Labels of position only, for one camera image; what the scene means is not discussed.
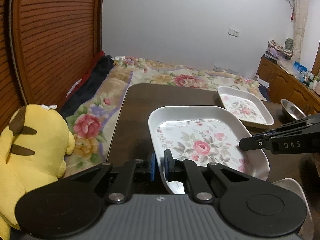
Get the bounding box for stainless steel bowl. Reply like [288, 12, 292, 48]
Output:
[280, 99, 306, 120]

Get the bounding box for small floral rectangular plate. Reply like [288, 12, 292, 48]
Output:
[217, 86, 274, 128]

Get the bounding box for large floral rectangular plate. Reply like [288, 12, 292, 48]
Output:
[148, 106, 270, 194]

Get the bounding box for wooden sideboard cabinet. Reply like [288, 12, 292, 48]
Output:
[257, 57, 320, 115]

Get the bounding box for white cardboard box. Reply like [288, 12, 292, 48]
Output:
[257, 77, 270, 89]

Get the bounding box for floral bed blanket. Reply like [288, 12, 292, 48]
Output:
[66, 56, 268, 176]

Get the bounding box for clutter pile on sideboard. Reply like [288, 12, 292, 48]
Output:
[266, 40, 293, 60]

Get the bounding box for dark clothes beside bed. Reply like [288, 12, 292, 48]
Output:
[59, 51, 114, 119]

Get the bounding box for yellow Pikachu plush toy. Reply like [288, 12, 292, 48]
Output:
[1, 105, 75, 239]

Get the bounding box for cream curtain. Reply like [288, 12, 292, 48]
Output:
[292, 0, 309, 62]

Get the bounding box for brown louvered wooden wardrobe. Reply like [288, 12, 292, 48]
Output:
[1, 0, 102, 127]

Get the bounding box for white wall light switch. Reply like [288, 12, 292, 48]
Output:
[228, 28, 240, 37]

